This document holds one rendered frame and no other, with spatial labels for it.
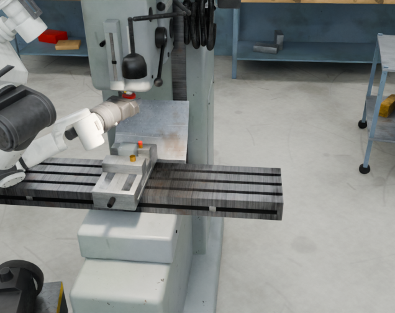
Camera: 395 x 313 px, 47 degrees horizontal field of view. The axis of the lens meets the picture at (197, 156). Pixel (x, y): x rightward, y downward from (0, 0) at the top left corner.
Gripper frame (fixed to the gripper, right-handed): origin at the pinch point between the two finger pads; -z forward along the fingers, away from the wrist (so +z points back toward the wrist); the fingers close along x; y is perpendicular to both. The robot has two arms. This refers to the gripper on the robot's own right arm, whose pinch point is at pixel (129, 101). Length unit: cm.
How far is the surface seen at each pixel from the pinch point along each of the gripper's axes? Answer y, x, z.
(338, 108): 120, -21, -300
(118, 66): -17.2, -5.7, 11.6
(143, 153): 22.0, -1.9, -3.6
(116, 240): 41.9, -7.0, 23.5
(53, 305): 85, 25, 30
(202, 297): 104, -20, -18
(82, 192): 32.2, 12.3, 16.8
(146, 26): -28.4, -11.7, 4.0
